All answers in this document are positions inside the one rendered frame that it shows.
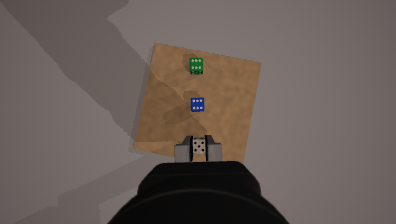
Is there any white die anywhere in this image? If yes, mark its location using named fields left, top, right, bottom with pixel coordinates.
left=193, top=137, right=206, bottom=154

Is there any blue die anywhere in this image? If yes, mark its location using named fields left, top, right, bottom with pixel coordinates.
left=191, top=98, right=205, bottom=112

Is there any green die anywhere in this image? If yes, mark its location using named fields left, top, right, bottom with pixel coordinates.
left=190, top=58, right=203, bottom=75

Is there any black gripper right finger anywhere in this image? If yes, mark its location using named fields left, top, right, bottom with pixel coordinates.
left=205, top=135, right=223, bottom=162

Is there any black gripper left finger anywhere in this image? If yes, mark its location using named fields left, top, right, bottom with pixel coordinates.
left=174, top=136, right=193, bottom=163

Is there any tan square mat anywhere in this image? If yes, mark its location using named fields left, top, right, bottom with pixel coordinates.
left=133, top=43, right=261, bottom=164

